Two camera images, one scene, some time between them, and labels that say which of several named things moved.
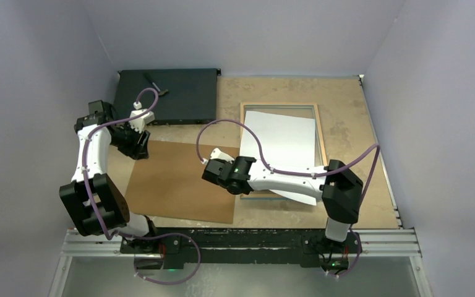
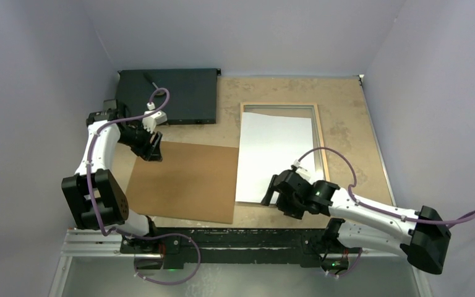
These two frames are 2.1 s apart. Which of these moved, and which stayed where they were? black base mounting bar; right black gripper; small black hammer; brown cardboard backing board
Moved: right black gripper
Stayed: black base mounting bar; brown cardboard backing board; small black hammer
